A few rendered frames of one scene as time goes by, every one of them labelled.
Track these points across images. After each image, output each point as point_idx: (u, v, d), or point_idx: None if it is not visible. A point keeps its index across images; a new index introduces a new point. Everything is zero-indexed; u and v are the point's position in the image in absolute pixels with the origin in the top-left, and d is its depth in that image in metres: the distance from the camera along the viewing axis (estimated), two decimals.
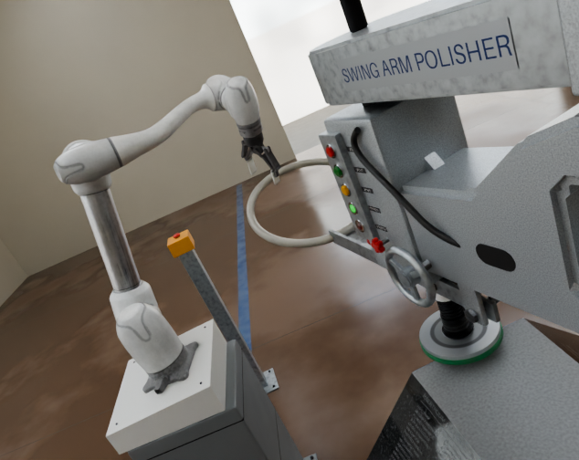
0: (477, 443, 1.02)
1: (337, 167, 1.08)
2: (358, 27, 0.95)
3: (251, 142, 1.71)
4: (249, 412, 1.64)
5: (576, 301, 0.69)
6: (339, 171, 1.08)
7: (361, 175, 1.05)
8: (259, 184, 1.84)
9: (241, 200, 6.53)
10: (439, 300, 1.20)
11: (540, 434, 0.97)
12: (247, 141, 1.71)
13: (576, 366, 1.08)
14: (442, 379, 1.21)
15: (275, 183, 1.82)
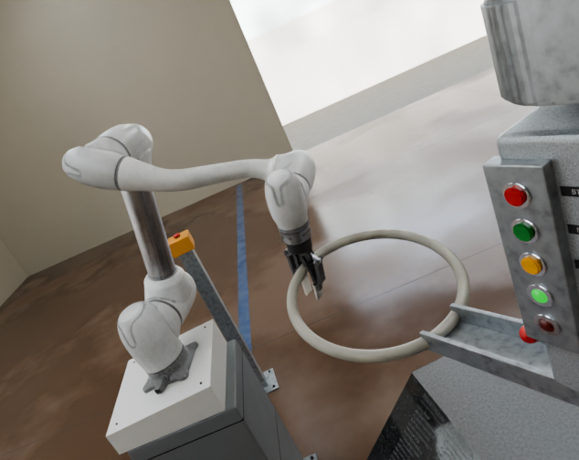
0: (477, 443, 1.02)
1: (526, 224, 0.57)
2: None
3: (298, 250, 1.32)
4: (249, 412, 1.64)
5: None
6: (530, 232, 0.57)
7: None
8: (299, 272, 1.36)
9: (241, 200, 6.53)
10: None
11: (540, 434, 0.97)
12: (293, 249, 1.32)
13: None
14: (442, 379, 1.21)
15: (318, 298, 1.44)
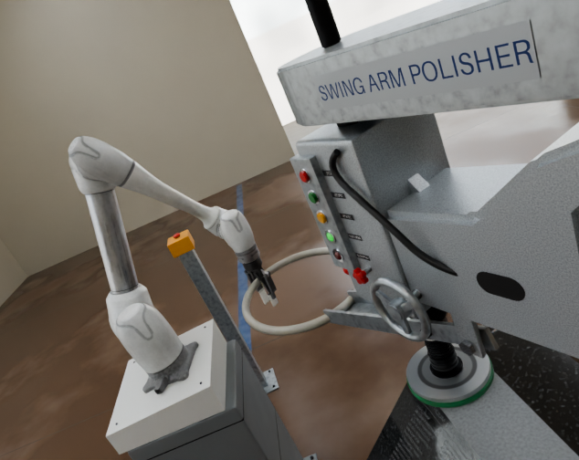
0: (477, 443, 1.02)
1: (312, 193, 0.99)
2: (331, 42, 0.87)
3: (250, 267, 1.81)
4: (249, 412, 1.64)
5: None
6: (314, 197, 0.99)
7: (339, 201, 0.96)
8: (253, 283, 1.85)
9: (241, 200, 6.53)
10: (427, 339, 1.14)
11: (540, 434, 0.97)
12: (247, 266, 1.82)
13: (576, 366, 1.08)
14: None
15: (274, 306, 1.91)
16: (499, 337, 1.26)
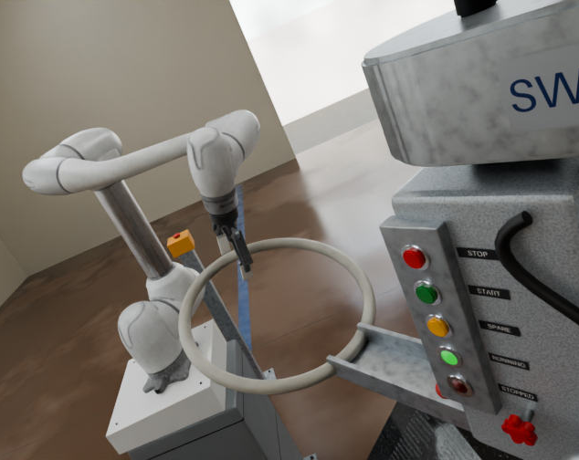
0: (477, 443, 1.02)
1: (427, 287, 0.54)
2: (487, 2, 0.44)
3: (216, 220, 1.19)
4: (249, 412, 1.64)
5: None
6: (432, 295, 0.54)
7: (487, 301, 0.52)
8: (193, 289, 1.21)
9: (241, 200, 6.53)
10: None
11: None
12: (212, 218, 1.19)
13: None
14: None
15: (244, 279, 1.28)
16: None
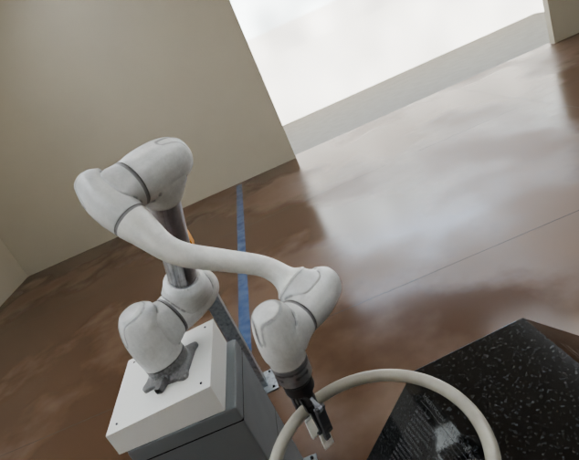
0: (477, 443, 1.02)
1: None
2: None
3: (294, 394, 1.09)
4: (249, 412, 1.64)
5: None
6: None
7: None
8: None
9: (241, 200, 6.53)
10: None
11: (540, 434, 0.97)
12: (289, 392, 1.09)
13: (576, 366, 1.08)
14: (442, 379, 1.21)
15: (325, 448, 1.18)
16: (499, 337, 1.26)
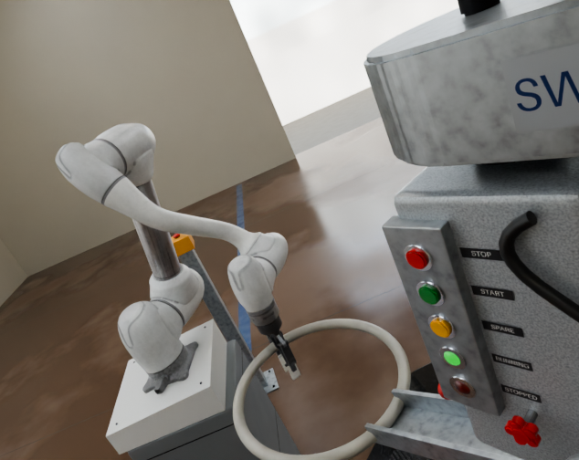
0: None
1: (431, 287, 0.54)
2: (491, 1, 0.44)
3: (263, 331, 1.37)
4: (249, 412, 1.64)
5: None
6: (436, 295, 0.54)
7: (490, 302, 0.51)
8: (243, 379, 1.33)
9: (241, 200, 6.53)
10: None
11: None
12: (259, 329, 1.38)
13: None
14: None
15: (293, 379, 1.46)
16: None
